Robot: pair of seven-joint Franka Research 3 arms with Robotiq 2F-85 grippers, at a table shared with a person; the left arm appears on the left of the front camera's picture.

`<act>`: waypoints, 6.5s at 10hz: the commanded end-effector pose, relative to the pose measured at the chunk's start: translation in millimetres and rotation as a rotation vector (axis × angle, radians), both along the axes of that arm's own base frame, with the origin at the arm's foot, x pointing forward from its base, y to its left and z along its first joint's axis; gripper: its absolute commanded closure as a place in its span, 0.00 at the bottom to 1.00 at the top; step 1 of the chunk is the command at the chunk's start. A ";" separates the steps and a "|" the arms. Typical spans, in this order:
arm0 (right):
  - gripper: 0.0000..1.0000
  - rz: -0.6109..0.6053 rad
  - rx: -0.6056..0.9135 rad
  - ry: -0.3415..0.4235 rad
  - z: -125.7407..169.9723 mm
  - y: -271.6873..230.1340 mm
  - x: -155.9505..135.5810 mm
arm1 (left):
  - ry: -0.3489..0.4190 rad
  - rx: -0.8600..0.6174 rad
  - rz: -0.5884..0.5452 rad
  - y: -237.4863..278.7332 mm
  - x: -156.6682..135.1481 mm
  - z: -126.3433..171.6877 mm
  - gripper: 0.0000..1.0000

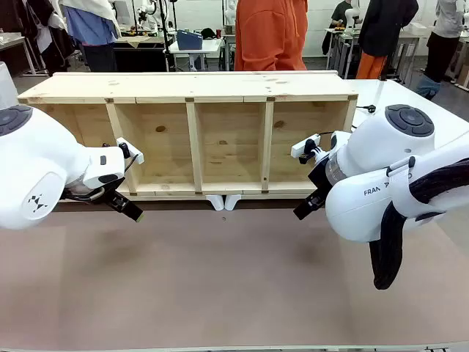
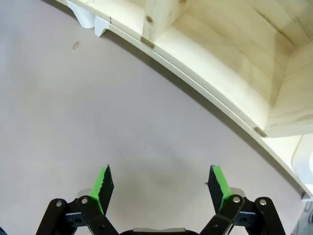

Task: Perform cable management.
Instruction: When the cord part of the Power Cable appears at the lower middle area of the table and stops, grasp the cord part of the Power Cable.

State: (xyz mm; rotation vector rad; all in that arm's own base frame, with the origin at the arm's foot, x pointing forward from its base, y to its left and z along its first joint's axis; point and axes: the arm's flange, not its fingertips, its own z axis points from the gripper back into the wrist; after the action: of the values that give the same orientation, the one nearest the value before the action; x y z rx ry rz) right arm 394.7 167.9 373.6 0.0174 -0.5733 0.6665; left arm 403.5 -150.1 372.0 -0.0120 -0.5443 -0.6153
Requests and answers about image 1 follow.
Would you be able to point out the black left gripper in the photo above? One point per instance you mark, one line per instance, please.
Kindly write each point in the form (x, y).
(114, 199)

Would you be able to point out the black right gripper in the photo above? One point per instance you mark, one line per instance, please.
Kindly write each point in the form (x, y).
(322, 179)

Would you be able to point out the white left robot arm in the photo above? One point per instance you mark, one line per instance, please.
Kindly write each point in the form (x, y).
(36, 165)

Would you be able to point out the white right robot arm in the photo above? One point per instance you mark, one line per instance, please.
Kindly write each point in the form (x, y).
(366, 154)

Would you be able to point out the pine wooden compartment shelf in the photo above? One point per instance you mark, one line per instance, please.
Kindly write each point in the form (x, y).
(220, 88)

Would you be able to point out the white cylindrical appliance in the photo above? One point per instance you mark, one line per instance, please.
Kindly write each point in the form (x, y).
(6, 88)

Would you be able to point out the person in orange hoodie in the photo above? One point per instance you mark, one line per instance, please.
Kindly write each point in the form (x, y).
(267, 33)

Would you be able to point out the blue box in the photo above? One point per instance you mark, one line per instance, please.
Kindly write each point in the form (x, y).
(188, 40)

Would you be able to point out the white background desk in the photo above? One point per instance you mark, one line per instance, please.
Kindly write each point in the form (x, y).
(209, 45)

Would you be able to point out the dark hanging garments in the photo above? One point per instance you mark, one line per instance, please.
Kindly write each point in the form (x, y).
(51, 44)

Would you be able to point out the person in blue shirt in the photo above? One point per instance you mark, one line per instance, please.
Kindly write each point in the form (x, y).
(93, 25)

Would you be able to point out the person in black top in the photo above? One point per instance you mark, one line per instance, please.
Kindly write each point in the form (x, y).
(384, 29)

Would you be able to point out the seated person in dark shirt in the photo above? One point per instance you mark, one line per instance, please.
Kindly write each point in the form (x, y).
(341, 14)

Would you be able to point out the grey metal-legged table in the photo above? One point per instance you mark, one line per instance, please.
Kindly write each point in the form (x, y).
(11, 38)

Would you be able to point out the person in grey shirt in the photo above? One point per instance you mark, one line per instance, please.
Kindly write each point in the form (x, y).
(443, 40)

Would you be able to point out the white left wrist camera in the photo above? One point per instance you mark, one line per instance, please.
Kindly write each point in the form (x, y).
(132, 152)

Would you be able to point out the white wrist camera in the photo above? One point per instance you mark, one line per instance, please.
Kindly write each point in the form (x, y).
(304, 146)
(132, 152)

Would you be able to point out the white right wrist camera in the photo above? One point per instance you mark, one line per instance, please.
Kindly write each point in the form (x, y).
(304, 146)

